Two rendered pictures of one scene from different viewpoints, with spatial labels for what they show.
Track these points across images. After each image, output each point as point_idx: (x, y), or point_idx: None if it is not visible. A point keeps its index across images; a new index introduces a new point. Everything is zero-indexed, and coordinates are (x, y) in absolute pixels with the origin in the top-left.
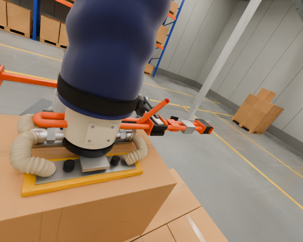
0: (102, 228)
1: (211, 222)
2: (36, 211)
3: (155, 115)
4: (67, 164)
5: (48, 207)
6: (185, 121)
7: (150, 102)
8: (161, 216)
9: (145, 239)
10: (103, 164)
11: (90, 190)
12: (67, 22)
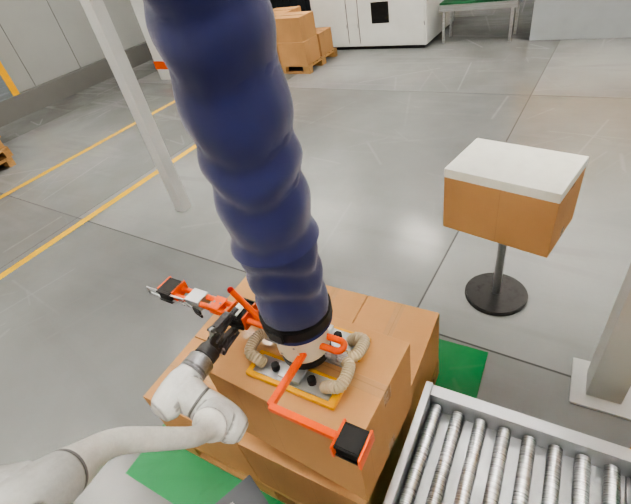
0: None
1: (212, 321)
2: (367, 329)
3: (236, 309)
4: (339, 332)
5: (361, 327)
6: (193, 298)
7: (219, 320)
8: None
9: None
10: None
11: (334, 324)
12: (321, 281)
